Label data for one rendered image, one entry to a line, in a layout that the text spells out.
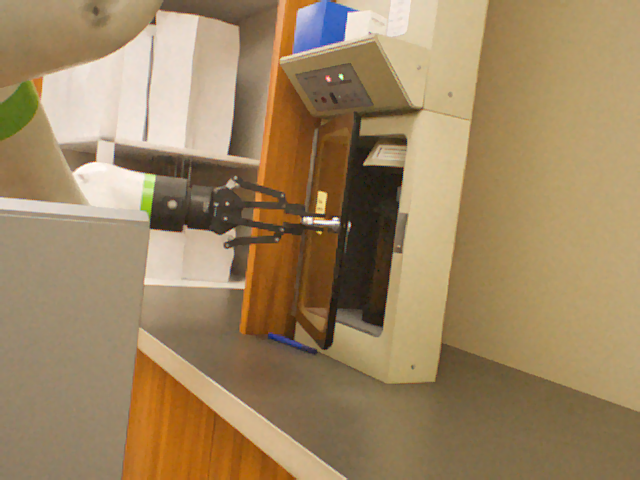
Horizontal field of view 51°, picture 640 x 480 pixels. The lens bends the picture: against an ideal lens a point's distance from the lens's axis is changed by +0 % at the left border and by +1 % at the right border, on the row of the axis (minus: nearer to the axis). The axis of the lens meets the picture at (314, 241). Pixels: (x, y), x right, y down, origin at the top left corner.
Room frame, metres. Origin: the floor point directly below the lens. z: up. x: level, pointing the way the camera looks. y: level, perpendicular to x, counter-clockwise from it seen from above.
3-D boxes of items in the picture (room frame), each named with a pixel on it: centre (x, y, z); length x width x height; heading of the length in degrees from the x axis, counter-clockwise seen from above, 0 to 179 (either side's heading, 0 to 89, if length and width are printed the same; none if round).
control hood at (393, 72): (1.22, -0.02, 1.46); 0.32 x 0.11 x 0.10; 32
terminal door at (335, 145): (1.23, -0.01, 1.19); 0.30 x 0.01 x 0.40; 12
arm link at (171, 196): (1.11, 0.25, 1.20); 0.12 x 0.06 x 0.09; 12
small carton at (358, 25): (1.18, -0.04, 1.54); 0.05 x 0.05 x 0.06; 50
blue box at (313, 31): (1.28, 0.02, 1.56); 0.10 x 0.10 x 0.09; 32
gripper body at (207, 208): (1.13, 0.18, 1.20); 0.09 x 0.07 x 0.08; 102
